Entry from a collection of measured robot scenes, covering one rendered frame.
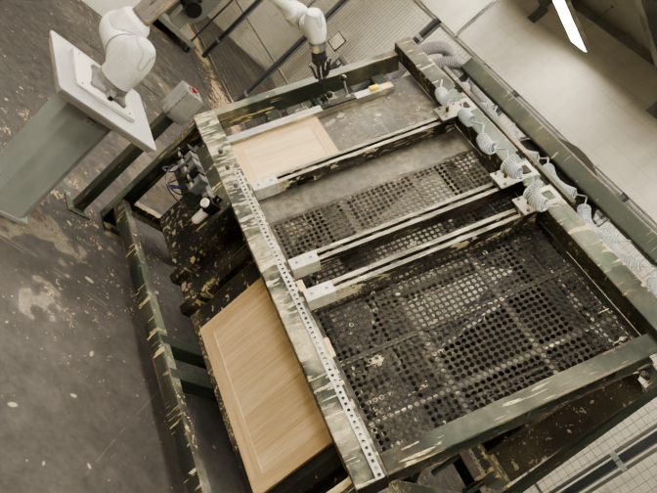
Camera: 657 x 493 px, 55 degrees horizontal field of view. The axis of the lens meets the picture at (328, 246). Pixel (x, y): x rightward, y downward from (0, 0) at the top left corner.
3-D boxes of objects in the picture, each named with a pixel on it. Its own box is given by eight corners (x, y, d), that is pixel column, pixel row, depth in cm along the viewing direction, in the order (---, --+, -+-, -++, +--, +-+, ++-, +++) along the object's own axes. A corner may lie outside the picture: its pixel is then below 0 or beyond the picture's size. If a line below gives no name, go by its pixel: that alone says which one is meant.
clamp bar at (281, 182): (251, 191, 310) (241, 154, 292) (465, 113, 330) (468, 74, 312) (258, 203, 304) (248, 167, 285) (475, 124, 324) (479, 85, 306)
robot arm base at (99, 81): (89, 88, 266) (98, 79, 265) (90, 65, 282) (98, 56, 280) (125, 113, 278) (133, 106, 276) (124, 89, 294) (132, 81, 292)
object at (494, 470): (411, 356, 312) (553, 249, 292) (423, 363, 323) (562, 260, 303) (486, 487, 269) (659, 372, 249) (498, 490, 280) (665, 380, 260)
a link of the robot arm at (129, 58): (105, 81, 269) (139, 45, 262) (95, 55, 278) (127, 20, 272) (134, 98, 282) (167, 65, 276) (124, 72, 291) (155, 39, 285)
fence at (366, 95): (228, 142, 335) (226, 136, 332) (389, 87, 351) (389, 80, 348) (230, 148, 332) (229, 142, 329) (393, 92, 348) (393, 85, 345)
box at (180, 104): (158, 103, 331) (182, 79, 327) (175, 114, 340) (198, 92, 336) (163, 115, 324) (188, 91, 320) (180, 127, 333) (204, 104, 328)
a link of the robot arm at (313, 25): (331, 39, 313) (317, 28, 320) (328, 10, 301) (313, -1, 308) (313, 47, 309) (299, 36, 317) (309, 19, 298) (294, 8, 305)
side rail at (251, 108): (217, 124, 355) (213, 109, 347) (394, 65, 374) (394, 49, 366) (220, 130, 351) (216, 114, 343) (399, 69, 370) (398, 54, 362)
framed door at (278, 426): (202, 330, 316) (198, 329, 314) (283, 262, 303) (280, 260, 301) (258, 499, 260) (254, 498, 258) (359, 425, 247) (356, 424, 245)
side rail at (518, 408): (379, 465, 224) (378, 453, 216) (638, 347, 243) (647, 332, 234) (389, 486, 219) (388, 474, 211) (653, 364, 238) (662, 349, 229)
